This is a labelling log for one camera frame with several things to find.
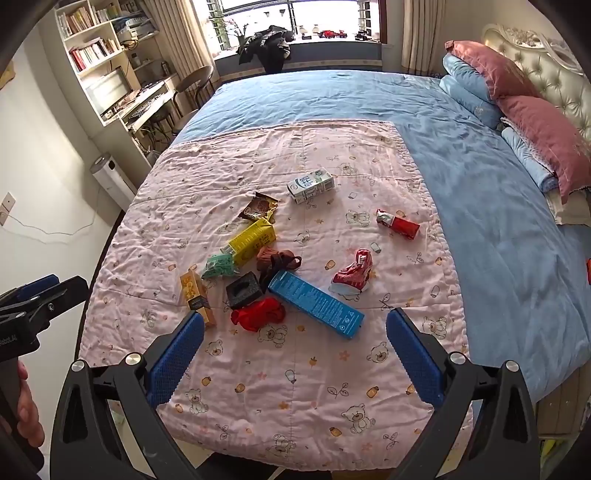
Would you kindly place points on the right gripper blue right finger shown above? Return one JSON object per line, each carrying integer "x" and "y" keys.
{"x": 421, "y": 354}

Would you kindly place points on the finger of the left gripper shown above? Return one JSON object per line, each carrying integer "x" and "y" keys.
{"x": 58, "y": 299}
{"x": 38, "y": 286}

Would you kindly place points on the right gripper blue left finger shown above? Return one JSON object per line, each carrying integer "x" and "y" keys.
{"x": 169, "y": 356}

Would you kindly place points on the tan cardboard box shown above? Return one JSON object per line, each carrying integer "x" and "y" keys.
{"x": 194, "y": 293}

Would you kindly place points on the blue nasal spray box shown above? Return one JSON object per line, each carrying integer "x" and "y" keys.
{"x": 317, "y": 304}

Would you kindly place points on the red cloth bundle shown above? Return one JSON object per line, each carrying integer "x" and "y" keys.
{"x": 258, "y": 314}

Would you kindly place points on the red snack bar wrapper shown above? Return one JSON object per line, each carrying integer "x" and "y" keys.
{"x": 401, "y": 226}

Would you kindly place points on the yellow drink carton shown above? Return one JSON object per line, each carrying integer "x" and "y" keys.
{"x": 245, "y": 245}

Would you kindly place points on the brown snack wrapper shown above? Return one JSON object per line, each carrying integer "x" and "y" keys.
{"x": 261, "y": 206}

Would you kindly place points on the white milk carton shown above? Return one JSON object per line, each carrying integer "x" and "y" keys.
{"x": 310, "y": 185}

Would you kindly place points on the person's left hand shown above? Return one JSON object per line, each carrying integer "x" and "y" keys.
{"x": 28, "y": 426}

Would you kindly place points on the red white crumpled wrapper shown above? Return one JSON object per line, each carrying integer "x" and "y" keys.
{"x": 353, "y": 279}

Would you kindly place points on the black foam insert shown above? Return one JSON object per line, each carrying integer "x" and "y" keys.
{"x": 243, "y": 291}

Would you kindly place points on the green crumpled wrapper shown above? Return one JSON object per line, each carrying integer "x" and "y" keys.
{"x": 219, "y": 265}

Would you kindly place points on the white air purifier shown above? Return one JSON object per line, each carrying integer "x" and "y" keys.
{"x": 113, "y": 180}

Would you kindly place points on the blue bed sheet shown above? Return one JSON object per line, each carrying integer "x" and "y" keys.
{"x": 523, "y": 278}

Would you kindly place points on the brown desk chair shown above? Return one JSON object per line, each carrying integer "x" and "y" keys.
{"x": 191, "y": 86}

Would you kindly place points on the white bookshelf with books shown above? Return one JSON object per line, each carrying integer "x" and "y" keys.
{"x": 112, "y": 65}

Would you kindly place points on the lower pink pillow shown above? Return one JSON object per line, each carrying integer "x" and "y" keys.
{"x": 553, "y": 137}

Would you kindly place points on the pink pillow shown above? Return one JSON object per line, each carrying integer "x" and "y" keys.
{"x": 502, "y": 76}
{"x": 553, "y": 137}

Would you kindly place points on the beige left curtain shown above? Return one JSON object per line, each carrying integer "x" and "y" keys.
{"x": 178, "y": 23}

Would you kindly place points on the beige curtain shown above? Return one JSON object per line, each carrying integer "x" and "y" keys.
{"x": 423, "y": 22}
{"x": 178, "y": 23}

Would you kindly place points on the upper pink pillow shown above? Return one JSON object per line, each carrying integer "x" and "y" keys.
{"x": 502, "y": 76}

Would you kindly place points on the beige right curtain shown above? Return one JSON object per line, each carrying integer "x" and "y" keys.
{"x": 423, "y": 22}

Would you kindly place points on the white tufted headboard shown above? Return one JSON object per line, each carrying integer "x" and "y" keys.
{"x": 552, "y": 68}

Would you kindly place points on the black clothes on sill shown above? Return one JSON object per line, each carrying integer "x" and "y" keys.
{"x": 270, "y": 46}

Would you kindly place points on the wall socket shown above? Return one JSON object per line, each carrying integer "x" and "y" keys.
{"x": 6, "y": 206}

